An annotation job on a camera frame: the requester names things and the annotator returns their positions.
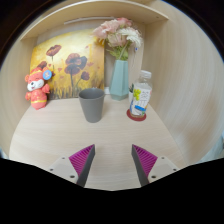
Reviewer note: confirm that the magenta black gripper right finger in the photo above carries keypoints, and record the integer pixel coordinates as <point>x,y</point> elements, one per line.
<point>149,167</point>

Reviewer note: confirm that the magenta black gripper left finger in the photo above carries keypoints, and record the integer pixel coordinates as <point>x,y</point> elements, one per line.
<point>76,167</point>

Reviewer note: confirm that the clear plastic water bottle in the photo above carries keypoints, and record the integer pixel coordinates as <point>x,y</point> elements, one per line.
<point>141,94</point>

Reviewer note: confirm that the round red coaster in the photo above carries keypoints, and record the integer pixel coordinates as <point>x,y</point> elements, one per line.
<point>141,118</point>

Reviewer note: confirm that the grey plastic cup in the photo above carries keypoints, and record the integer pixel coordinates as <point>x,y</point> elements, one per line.
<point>92,100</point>

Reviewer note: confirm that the small potted succulent left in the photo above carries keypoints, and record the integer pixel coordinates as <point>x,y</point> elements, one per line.
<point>131,87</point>

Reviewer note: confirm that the red plush mascot doll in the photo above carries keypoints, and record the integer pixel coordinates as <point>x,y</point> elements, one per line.
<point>37,87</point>

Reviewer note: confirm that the teal ceramic vase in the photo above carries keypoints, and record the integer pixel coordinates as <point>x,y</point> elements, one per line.
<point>119,84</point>

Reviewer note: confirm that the yellow poppy flower painting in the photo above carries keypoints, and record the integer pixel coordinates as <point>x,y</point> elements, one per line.
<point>76,60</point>

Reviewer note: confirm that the pink white flower bouquet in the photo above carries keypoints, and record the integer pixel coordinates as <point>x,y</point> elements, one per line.
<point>120,36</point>

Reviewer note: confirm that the wooden shelf board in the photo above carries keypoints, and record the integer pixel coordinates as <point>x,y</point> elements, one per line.
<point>99,8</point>

